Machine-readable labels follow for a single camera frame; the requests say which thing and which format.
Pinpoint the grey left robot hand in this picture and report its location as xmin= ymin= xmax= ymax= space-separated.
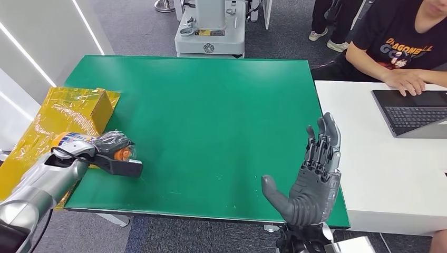
xmin=91 ymin=131 xmax=136 ymax=162

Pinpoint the person's right hand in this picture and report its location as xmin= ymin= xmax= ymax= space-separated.
xmin=381 ymin=68 xmax=427 ymax=98

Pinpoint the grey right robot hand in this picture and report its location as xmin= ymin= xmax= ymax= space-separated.
xmin=261 ymin=111 xmax=342 ymax=227

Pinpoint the orange bottle with clear cap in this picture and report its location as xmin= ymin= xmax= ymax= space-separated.
xmin=52 ymin=131 xmax=135 ymax=162

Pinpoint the dark grey laptop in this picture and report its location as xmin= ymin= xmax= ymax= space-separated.
xmin=371 ymin=90 xmax=447 ymax=139

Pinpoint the seated person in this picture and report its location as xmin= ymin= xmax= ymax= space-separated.
xmin=310 ymin=0 xmax=447 ymax=98

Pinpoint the yellow taped cardboard box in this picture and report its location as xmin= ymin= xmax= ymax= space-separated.
xmin=0 ymin=86 xmax=121 ymax=210

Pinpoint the white table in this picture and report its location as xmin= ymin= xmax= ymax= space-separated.
xmin=314 ymin=80 xmax=447 ymax=237

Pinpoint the standing person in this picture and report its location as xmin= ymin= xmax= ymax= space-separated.
xmin=309 ymin=0 xmax=366 ymax=53

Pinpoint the green table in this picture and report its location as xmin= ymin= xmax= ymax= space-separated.
xmin=64 ymin=54 xmax=351 ymax=233

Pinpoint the grey white robot stand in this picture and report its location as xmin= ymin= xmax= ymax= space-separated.
xmin=173 ymin=0 xmax=246 ymax=59

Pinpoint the round metal stand base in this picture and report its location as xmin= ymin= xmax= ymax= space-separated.
xmin=154 ymin=0 xmax=176 ymax=14

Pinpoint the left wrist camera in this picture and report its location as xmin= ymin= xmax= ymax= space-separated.
xmin=93 ymin=153 xmax=144 ymax=178

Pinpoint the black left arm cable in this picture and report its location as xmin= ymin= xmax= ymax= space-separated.
xmin=51 ymin=147 xmax=104 ymax=165

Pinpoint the white frame leg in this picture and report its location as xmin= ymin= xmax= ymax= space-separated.
xmin=249 ymin=0 xmax=273 ymax=31

